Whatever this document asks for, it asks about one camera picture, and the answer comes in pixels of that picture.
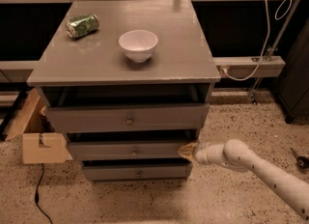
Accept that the grey drawer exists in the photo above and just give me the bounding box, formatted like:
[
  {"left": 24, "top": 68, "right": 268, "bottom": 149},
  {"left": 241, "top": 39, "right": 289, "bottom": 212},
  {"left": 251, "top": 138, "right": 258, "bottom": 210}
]
[
  {"left": 82, "top": 163, "right": 192, "bottom": 182},
  {"left": 68, "top": 140, "right": 188, "bottom": 160},
  {"left": 46, "top": 104, "right": 210, "bottom": 133}
]

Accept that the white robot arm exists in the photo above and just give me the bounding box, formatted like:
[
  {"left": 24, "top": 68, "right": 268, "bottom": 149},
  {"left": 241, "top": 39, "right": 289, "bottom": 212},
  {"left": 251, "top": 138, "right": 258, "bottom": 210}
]
[{"left": 178, "top": 139, "right": 309, "bottom": 224}]

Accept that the grey bottom drawer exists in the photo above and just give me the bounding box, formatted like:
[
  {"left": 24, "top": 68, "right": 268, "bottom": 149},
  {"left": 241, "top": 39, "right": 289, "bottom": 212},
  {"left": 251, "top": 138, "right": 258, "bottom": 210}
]
[{"left": 82, "top": 163, "right": 192, "bottom": 182}]

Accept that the grey top drawer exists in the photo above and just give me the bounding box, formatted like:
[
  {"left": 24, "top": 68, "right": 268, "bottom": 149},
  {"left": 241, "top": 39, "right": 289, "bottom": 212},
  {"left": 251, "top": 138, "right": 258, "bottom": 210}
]
[{"left": 46, "top": 104, "right": 210, "bottom": 133}]

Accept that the grey wooden drawer cabinet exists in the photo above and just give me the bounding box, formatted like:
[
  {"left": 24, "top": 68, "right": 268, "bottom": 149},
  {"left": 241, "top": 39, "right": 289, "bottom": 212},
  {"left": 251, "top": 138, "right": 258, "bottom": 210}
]
[{"left": 28, "top": 0, "right": 219, "bottom": 169}]

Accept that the black caster wheel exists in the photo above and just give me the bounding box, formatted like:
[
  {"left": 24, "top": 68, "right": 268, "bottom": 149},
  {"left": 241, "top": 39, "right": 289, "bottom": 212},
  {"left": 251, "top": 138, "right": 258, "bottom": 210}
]
[{"left": 291, "top": 149, "right": 309, "bottom": 169}]

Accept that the white bowl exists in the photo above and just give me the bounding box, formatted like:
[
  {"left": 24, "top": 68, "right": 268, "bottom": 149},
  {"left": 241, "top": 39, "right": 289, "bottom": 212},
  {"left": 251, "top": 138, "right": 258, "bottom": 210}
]
[{"left": 119, "top": 30, "right": 158, "bottom": 63}]

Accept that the dark cabinet at right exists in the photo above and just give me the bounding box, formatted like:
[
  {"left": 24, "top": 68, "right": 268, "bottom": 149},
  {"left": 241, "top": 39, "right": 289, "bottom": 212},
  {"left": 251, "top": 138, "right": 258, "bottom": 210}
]
[{"left": 273, "top": 18, "right": 309, "bottom": 124}]

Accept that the metal diagonal rod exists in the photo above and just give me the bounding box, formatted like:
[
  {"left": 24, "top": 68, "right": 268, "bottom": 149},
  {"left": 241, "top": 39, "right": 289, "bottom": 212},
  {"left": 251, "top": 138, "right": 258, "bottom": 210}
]
[{"left": 248, "top": 0, "right": 301, "bottom": 104}]

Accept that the green soda can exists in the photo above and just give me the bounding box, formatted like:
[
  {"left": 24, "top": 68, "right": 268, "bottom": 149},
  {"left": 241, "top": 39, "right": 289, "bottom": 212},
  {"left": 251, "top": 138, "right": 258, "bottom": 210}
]
[{"left": 65, "top": 14, "right": 99, "bottom": 39}]

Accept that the white cable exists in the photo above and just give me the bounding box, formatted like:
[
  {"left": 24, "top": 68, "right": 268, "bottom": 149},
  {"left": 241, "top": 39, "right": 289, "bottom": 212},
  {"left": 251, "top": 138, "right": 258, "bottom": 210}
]
[{"left": 221, "top": 0, "right": 294, "bottom": 82}]

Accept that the black cable on floor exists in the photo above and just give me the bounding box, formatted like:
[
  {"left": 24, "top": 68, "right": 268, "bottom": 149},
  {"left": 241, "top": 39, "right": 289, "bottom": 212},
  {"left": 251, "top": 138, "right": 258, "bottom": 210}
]
[{"left": 34, "top": 163, "right": 54, "bottom": 224}]

